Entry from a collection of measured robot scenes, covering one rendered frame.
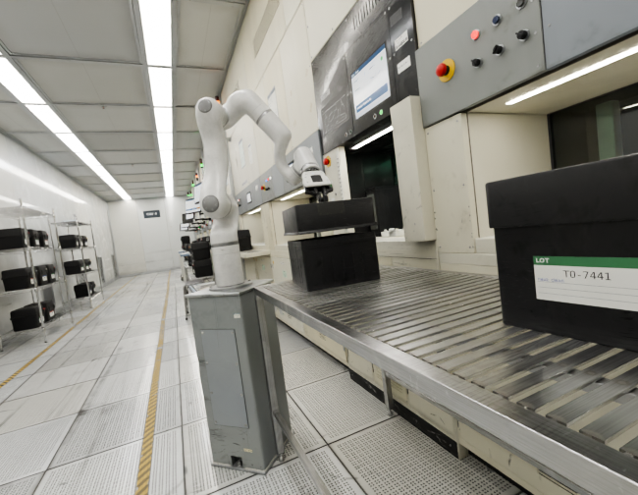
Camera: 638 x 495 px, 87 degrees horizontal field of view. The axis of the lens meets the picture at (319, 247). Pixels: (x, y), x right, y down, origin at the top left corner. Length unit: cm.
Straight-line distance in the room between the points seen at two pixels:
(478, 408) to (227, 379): 122
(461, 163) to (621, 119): 51
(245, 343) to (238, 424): 36
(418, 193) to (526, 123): 46
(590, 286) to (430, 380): 26
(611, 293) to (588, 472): 27
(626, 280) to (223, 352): 129
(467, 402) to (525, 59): 89
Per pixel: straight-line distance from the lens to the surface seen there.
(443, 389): 48
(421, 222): 130
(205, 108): 151
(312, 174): 137
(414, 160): 131
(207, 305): 148
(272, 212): 332
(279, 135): 148
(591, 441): 41
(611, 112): 150
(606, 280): 59
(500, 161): 134
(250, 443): 162
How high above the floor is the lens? 97
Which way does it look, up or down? 3 degrees down
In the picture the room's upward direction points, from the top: 7 degrees counter-clockwise
